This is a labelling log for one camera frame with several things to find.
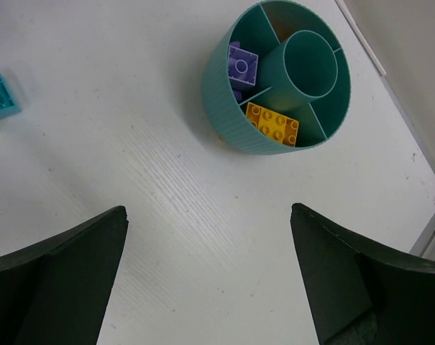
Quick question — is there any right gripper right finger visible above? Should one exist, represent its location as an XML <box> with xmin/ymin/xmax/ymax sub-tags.
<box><xmin>290</xmin><ymin>203</ymin><xmax>435</xmax><ymax>344</ymax></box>

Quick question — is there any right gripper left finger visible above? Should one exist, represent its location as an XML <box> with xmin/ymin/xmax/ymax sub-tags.
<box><xmin>0</xmin><ymin>206</ymin><xmax>128</xmax><ymax>344</ymax></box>

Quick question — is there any yellow arched lego brick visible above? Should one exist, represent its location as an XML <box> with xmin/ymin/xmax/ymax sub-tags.
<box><xmin>245</xmin><ymin>102</ymin><xmax>299</xmax><ymax>147</ymax></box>

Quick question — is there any purple square lego brick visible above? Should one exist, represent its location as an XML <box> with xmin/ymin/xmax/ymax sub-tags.
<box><xmin>227</xmin><ymin>42</ymin><xmax>259</xmax><ymax>91</ymax></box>

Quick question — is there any teal round divided container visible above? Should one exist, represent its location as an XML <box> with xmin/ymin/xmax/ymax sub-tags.
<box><xmin>201</xmin><ymin>1</ymin><xmax>351</xmax><ymax>155</ymax></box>

